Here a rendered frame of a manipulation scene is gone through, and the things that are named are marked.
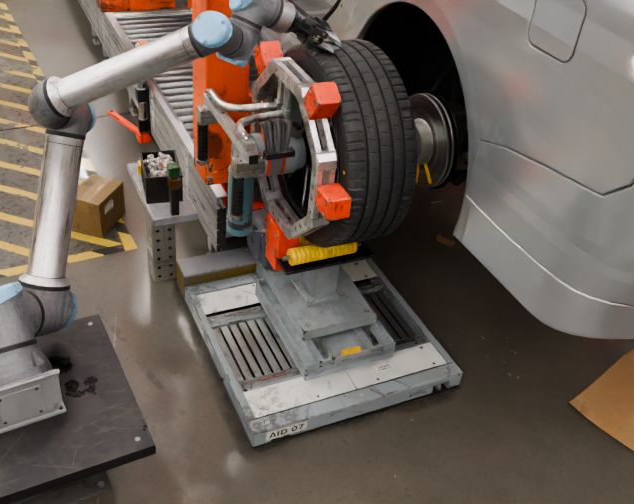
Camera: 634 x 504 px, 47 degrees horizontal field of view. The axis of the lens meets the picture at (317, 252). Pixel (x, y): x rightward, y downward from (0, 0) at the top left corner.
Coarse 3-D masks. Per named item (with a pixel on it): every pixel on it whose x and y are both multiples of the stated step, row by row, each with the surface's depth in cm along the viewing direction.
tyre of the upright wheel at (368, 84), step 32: (320, 64) 214; (352, 64) 216; (384, 64) 218; (352, 96) 208; (384, 96) 212; (352, 128) 207; (384, 128) 211; (352, 160) 208; (384, 160) 212; (416, 160) 218; (352, 192) 212; (384, 192) 217; (352, 224) 221; (384, 224) 228
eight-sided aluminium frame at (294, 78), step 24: (264, 72) 233; (288, 72) 217; (264, 96) 245; (312, 120) 209; (312, 144) 209; (312, 168) 211; (336, 168) 211; (264, 192) 254; (312, 192) 215; (288, 216) 249; (312, 216) 219
